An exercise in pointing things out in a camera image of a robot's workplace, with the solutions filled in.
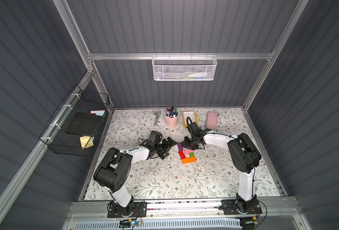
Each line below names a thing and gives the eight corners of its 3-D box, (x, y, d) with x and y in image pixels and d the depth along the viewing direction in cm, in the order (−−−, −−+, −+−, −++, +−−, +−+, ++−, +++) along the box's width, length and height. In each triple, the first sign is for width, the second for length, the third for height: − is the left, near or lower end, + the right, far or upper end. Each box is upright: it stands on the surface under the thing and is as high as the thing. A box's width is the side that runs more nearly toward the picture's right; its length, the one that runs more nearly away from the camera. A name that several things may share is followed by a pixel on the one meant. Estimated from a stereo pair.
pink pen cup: (166, 127, 109) (165, 116, 99) (166, 118, 116) (165, 106, 106) (177, 127, 109) (178, 116, 99) (177, 118, 116) (178, 106, 106)
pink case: (205, 128, 109) (206, 126, 107) (206, 112, 120) (207, 110, 118) (216, 130, 108) (217, 128, 106) (216, 114, 119) (217, 112, 117)
